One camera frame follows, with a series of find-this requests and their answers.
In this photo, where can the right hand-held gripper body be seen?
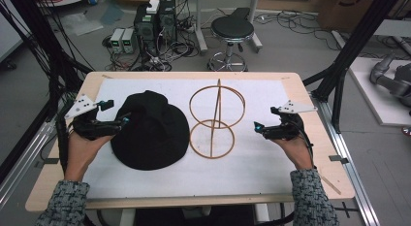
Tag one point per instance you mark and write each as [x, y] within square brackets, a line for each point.
[287, 129]

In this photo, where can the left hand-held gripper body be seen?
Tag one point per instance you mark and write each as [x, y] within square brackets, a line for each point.
[84, 127]

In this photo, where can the black hat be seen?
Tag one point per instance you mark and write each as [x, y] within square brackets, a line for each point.
[151, 132]

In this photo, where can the person's right hand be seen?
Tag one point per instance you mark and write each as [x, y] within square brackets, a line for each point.
[297, 151]

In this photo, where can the person's left hand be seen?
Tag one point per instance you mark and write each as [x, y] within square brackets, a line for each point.
[79, 154]

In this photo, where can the white table mat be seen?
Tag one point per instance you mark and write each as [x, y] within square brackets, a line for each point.
[245, 177]

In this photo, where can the grey bench power supply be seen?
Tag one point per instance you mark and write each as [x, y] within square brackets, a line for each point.
[128, 40]
[117, 40]

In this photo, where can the thin wooden stick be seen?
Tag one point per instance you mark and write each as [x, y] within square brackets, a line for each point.
[330, 184]

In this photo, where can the black computer tower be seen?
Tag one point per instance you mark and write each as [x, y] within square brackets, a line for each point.
[167, 20]
[146, 28]

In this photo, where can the white platform board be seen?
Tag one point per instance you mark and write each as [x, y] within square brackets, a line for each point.
[371, 96]

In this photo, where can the black round stool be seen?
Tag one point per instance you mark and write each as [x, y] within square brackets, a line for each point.
[232, 27]

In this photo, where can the white box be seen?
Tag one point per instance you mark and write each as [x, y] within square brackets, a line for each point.
[153, 6]

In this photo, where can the brown cardboard box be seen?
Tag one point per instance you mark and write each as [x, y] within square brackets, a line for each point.
[349, 9]

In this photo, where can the aluminium rail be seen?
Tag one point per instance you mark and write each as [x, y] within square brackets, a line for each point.
[22, 164]
[349, 161]

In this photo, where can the black metal frame post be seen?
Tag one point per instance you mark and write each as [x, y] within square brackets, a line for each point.
[352, 45]
[38, 41]

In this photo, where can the white desk frame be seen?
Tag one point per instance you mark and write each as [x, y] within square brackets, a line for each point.
[202, 35]

